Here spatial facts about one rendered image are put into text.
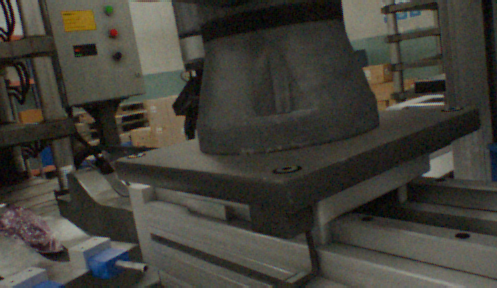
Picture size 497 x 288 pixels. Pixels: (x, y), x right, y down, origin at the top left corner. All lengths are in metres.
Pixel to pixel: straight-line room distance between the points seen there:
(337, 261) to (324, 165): 0.07
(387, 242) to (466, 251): 0.05
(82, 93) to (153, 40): 7.27
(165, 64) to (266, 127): 8.67
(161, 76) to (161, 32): 0.82
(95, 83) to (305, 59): 1.41
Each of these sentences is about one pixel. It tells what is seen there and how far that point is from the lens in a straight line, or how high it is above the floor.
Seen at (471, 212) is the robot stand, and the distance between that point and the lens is 0.36.
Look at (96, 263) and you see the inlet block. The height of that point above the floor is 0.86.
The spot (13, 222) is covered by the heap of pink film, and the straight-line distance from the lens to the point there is 0.88.
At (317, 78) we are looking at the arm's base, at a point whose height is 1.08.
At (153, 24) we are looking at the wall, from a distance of 8.99.
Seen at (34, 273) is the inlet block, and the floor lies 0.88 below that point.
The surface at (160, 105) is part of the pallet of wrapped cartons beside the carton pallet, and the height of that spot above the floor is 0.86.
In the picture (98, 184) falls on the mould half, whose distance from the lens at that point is 1.05.
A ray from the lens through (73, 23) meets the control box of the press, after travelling 1.71.
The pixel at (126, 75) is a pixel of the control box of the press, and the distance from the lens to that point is 1.75.
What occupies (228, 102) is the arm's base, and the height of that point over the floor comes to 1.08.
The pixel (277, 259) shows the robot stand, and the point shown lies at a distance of 0.34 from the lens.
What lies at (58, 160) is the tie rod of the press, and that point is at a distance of 1.53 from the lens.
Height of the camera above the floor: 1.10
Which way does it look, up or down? 9 degrees down
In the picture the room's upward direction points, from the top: 9 degrees counter-clockwise
